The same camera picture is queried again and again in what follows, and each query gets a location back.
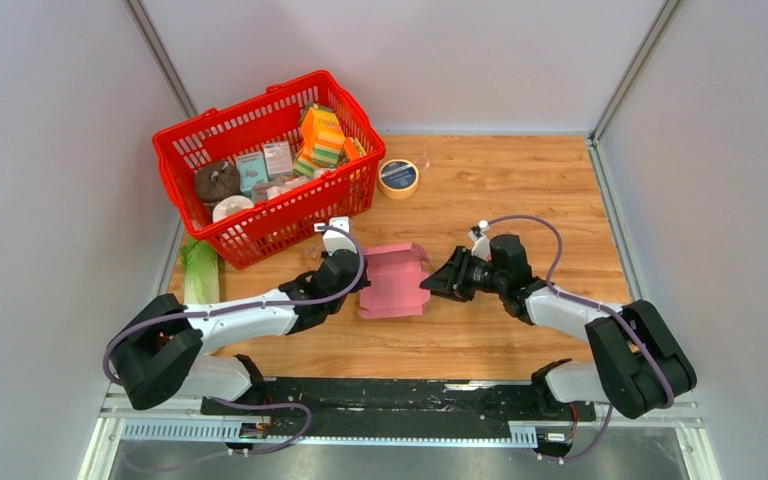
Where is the orange yellow sponge pack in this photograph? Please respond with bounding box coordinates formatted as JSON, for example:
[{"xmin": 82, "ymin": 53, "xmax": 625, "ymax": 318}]
[{"xmin": 301, "ymin": 103, "xmax": 346, "ymax": 167}]

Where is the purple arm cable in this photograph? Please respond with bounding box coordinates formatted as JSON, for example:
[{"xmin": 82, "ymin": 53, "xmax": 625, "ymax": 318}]
[
  {"xmin": 483, "ymin": 214, "xmax": 677, "ymax": 464},
  {"xmin": 102, "ymin": 225, "xmax": 367, "ymax": 458}
]

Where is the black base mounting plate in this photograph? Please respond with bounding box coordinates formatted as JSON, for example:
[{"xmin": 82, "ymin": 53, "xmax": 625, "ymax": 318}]
[{"xmin": 200, "ymin": 377, "xmax": 596, "ymax": 440}]

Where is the napa cabbage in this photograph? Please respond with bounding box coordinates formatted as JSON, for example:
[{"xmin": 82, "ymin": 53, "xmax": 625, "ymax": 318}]
[{"xmin": 180, "ymin": 239, "xmax": 221, "ymax": 304}]

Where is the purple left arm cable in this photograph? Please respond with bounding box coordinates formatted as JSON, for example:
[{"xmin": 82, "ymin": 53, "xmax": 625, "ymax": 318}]
[{"xmin": 102, "ymin": 225, "xmax": 367, "ymax": 458}]

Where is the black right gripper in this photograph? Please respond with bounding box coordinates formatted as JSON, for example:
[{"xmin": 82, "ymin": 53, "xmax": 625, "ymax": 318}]
[{"xmin": 419, "ymin": 246, "xmax": 506, "ymax": 303}]

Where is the red plastic shopping basket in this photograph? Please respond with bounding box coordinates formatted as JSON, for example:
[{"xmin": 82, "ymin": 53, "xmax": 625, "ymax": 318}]
[{"xmin": 152, "ymin": 70, "xmax": 386, "ymax": 269}]

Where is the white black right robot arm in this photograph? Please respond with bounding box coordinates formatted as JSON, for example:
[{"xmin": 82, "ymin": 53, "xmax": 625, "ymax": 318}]
[{"xmin": 420, "ymin": 234, "xmax": 697, "ymax": 419}]

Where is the aluminium rail frame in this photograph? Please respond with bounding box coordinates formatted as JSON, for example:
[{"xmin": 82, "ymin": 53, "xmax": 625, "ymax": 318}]
[{"xmin": 100, "ymin": 377, "xmax": 699, "ymax": 448}]

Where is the pink paper box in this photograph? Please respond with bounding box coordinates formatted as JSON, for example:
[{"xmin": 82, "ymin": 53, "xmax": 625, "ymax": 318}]
[{"xmin": 358, "ymin": 243, "xmax": 431, "ymax": 320}]

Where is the green yellow sponge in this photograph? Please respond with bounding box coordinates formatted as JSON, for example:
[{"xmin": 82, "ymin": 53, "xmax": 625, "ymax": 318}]
[{"xmin": 293, "ymin": 149, "xmax": 321, "ymax": 179}]

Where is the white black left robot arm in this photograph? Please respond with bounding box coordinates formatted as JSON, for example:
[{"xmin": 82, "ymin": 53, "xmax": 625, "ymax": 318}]
[{"xmin": 103, "ymin": 249, "xmax": 368, "ymax": 410}]

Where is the grey pink small box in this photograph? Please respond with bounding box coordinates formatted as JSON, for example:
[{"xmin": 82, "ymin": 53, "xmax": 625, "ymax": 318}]
[{"xmin": 262, "ymin": 141, "xmax": 294, "ymax": 180}]

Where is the clear plastic bag with snack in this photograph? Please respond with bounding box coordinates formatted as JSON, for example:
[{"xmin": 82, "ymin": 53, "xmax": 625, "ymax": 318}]
[{"xmin": 302, "ymin": 245, "xmax": 324, "ymax": 264}]

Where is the teal small box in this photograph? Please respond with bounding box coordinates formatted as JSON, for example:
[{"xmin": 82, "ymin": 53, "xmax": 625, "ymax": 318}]
[{"xmin": 235, "ymin": 151, "xmax": 269, "ymax": 196}]

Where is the yellow masking tape roll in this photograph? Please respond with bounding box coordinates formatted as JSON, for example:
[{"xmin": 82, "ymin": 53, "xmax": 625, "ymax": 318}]
[{"xmin": 377, "ymin": 159, "xmax": 420, "ymax": 200}]

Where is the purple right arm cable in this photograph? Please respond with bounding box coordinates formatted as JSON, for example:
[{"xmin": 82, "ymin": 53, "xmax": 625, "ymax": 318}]
[{"xmin": 483, "ymin": 214, "xmax": 677, "ymax": 464}]

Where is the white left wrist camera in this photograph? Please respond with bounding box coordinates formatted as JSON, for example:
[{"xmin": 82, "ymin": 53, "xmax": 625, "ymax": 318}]
[{"xmin": 313, "ymin": 216, "xmax": 357, "ymax": 259}]

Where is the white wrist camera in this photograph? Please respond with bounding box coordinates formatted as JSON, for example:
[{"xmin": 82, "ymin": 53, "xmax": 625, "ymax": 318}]
[
  {"xmin": 313, "ymin": 216, "xmax": 357, "ymax": 259},
  {"xmin": 468, "ymin": 220, "xmax": 491, "ymax": 260}
]

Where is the white tape roll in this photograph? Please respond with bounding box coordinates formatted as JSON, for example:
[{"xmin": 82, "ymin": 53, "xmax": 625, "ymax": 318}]
[{"xmin": 212, "ymin": 195, "xmax": 255, "ymax": 223}]

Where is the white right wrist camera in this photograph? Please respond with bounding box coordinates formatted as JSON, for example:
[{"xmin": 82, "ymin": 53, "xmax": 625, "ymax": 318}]
[{"xmin": 468, "ymin": 220, "xmax": 491, "ymax": 260}]

